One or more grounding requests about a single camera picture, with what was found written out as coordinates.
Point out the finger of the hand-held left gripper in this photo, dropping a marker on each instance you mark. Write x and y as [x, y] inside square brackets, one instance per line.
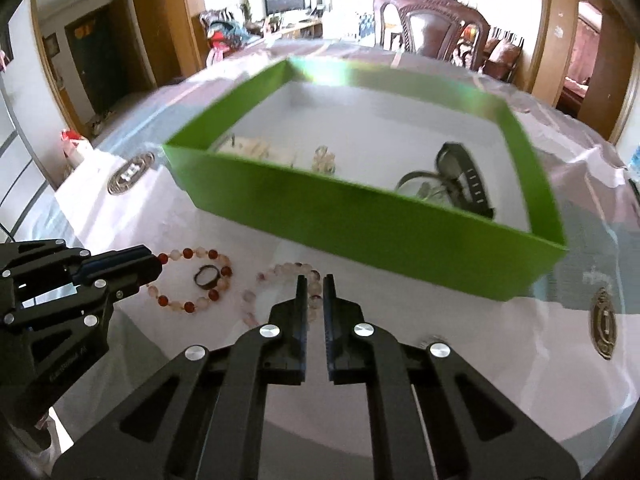
[95, 300]
[45, 262]

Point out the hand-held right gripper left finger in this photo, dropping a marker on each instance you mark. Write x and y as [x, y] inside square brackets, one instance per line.
[225, 410]

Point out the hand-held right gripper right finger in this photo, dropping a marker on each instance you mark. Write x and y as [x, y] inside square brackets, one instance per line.
[400, 410]

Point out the green cardboard box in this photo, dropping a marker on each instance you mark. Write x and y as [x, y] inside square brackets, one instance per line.
[350, 220]

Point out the white wrist watch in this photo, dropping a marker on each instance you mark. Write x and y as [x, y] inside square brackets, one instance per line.
[255, 149]

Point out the slim black wrist watch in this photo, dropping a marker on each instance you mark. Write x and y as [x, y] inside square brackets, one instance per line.
[477, 185]

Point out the gold flower brooch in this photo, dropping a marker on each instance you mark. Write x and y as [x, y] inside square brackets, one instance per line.
[324, 160]

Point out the white cabinet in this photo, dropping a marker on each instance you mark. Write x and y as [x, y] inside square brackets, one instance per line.
[20, 160]

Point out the pastel checked printed tablecloth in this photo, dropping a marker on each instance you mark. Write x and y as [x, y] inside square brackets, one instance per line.
[500, 360]

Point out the red and white shopping bag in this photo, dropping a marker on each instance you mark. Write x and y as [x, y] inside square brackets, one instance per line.
[75, 147]

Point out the dark entrance door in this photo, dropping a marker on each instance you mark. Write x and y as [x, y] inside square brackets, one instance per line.
[97, 65]

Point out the pile of clothes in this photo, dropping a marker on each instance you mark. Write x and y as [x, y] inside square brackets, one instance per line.
[227, 37]

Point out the wooden television cabinet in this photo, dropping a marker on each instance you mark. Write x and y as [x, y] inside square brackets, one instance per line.
[300, 27]

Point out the wooden chair with cushion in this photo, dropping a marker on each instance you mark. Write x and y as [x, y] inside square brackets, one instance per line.
[502, 55]

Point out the carved wooden dining chair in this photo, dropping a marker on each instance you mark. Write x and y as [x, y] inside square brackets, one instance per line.
[430, 25]

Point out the small wall picture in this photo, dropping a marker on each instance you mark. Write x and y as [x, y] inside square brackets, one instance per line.
[51, 44]

